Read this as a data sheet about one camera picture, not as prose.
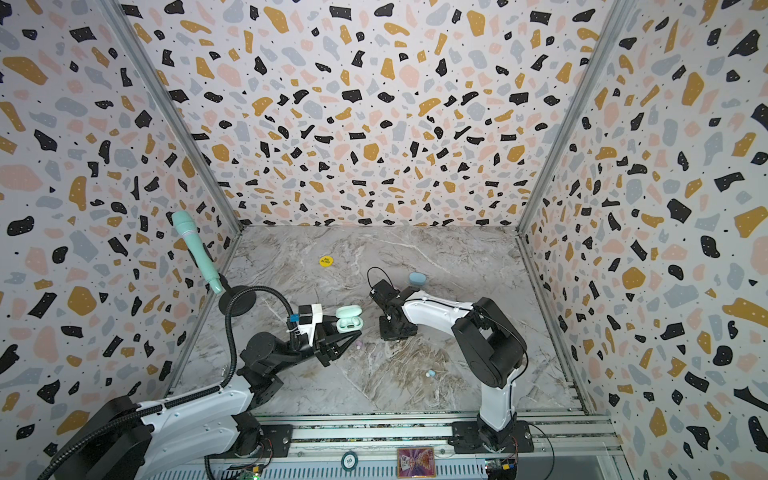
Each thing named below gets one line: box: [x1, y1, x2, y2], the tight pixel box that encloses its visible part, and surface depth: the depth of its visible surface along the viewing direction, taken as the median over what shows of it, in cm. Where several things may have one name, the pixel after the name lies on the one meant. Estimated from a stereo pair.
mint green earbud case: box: [335, 304, 363, 333], surface depth 68 cm
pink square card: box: [397, 447, 436, 479], surface depth 72 cm
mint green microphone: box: [171, 210, 222, 294], surface depth 78 cm
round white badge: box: [341, 451, 359, 471], surface depth 73 cm
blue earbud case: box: [409, 272, 427, 286], surface depth 108 cm
